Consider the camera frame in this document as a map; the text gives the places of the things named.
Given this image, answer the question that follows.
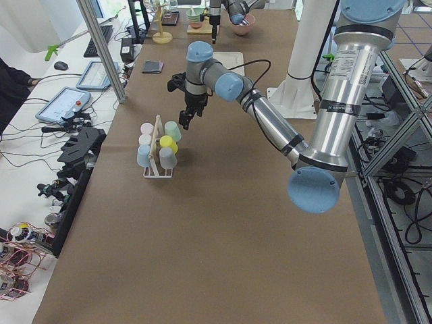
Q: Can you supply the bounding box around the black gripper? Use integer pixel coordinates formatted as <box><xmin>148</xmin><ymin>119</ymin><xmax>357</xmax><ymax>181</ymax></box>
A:
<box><xmin>179</xmin><ymin>92</ymin><xmax>208</xmax><ymax>130</ymax></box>

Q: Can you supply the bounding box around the green plastic cup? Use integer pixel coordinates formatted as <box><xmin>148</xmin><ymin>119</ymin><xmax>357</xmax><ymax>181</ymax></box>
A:
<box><xmin>164</xmin><ymin>121</ymin><xmax>182</xmax><ymax>142</ymax></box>

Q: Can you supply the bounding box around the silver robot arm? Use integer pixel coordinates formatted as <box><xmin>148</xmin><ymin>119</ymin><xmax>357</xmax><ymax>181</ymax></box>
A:
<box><xmin>167</xmin><ymin>1</ymin><xmax>404</xmax><ymax>213</ymax></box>
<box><xmin>201</xmin><ymin>0</ymin><xmax>265</xmax><ymax>44</ymax></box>

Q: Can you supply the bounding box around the yellow plastic cup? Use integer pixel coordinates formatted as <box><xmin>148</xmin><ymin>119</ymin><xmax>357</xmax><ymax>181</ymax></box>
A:
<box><xmin>159</xmin><ymin>135</ymin><xmax>178</xmax><ymax>154</ymax></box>

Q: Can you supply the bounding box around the pink plastic cup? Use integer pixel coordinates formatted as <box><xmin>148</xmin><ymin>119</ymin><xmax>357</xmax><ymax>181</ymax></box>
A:
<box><xmin>140</xmin><ymin>122</ymin><xmax>155</xmax><ymax>135</ymax></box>

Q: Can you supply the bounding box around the grey plastic cup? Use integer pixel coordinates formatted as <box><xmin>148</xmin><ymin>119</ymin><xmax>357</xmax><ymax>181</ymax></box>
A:
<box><xmin>159</xmin><ymin>147</ymin><xmax>178</xmax><ymax>169</ymax></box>

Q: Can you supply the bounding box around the cream white plastic cup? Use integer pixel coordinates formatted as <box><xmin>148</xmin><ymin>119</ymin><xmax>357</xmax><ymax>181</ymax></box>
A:
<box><xmin>138</xmin><ymin>134</ymin><xmax>152</xmax><ymax>146</ymax></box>

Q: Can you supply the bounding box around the light blue plastic cup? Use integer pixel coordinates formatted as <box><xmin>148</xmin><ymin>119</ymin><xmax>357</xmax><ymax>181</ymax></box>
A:
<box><xmin>137</xmin><ymin>144</ymin><xmax>151</xmax><ymax>167</ymax></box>

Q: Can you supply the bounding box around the white plastic tray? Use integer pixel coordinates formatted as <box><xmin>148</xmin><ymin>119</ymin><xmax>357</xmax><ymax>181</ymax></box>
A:
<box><xmin>213</xmin><ymin>51</ymin><xmax>245</xmax><ymax>76</ymax></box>

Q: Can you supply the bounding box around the dark wallet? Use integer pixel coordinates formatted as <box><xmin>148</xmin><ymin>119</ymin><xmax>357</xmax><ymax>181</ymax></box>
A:
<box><xmin>142</xmin><ymin>60</ymin><xmax>164</xmax><ymax>74</ymax></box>

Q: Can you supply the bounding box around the wooden mug tree stand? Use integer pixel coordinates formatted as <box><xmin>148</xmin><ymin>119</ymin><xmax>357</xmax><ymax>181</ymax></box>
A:
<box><xmin>153</xmin><ymin>0</ymin><xmax>173</xmax><ymax>44</ymax></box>

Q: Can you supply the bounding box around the wooden cutting board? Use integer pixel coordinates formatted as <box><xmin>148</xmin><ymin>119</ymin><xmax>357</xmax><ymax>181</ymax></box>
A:
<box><xmin>186</xmin><ymin>20</ymin><xmax>212</xmax><ymax>35</ymax></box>

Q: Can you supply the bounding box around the pink bowl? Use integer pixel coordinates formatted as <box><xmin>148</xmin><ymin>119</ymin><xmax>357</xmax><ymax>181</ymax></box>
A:
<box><xmin>229</xmin><ymin>13</ymin><xmax>256</xmax><ymax>36</ymax></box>

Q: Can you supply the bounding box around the green bowl stack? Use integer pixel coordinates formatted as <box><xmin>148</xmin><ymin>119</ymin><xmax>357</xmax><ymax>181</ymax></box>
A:
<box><xmin>186</xmin><ymin>7</ymin><xmax>204</xmax><ymax>29</ymax></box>

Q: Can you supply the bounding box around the upper teach pendant tablet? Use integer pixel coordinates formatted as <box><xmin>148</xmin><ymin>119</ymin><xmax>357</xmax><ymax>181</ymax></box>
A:
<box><xmin>76</xmin><ymin>61</ymin><xmax>111</xmax><ymax>91</ymax></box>

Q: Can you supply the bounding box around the teach pendant tablet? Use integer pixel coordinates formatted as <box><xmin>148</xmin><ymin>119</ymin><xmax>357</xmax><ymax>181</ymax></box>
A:
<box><xmin>76</xmin><ymin>61</ymin><xmax>111</xmax><ymax>91</ymax></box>
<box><xmin>35</xmin><ymin>87</ymin><xmax>91</xmax><ymax>124</ymax></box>

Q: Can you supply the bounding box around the black keyboard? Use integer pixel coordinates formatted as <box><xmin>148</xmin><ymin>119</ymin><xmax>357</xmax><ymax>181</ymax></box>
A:
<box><xmin>83</xmin><ymin>24</ymin><xmax>114</xmax><ymax>58</ymax></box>

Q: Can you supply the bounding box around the lower teach pendant tablet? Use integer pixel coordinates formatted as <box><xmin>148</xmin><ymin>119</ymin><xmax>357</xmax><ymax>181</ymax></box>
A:
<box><xmin>35</xmin><ymin>87</ymin><xmax>91</xmax><ymax>124</ymax></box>

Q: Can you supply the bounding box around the black computer mouse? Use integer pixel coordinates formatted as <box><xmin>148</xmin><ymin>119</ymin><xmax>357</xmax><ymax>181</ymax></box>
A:
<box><xmin>53</xmin><ymin>61</ymin><xmax>69</xmax><ymax>71</ymax></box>

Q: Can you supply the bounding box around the green grabber tool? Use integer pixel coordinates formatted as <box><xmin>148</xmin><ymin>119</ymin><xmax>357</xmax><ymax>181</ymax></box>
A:
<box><xmin>45</xmin><ymin>6</ymin><xmax>126</xmax><ymax>61</ymax></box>

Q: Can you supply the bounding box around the operator in black clothes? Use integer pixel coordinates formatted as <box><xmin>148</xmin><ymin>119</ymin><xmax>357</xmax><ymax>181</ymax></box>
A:
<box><xmin>1</xmin><ymin>59</ymin><xmax>41</xmax><ymax>134</ymax></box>

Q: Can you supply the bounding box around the white wire cup rack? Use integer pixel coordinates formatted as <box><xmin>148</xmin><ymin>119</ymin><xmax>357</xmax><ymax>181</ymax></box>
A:
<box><xmin>143</xmin><ymin>115</ymin><xmax>173</xmax><ymax>179</ymax></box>

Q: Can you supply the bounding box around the aluminium frame post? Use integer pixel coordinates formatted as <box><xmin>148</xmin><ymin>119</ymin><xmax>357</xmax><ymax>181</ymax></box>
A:
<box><xmin>76</xmin><ymin>0</ymin><xmax>126</xmax><ymax>104</ymax></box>

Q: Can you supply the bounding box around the copper wire basket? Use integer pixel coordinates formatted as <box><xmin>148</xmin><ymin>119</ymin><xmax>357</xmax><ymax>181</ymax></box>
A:
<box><xmin>1</xmin><ymin>222</ymin><xmax>54</xmax><ymax>301</ymax></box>

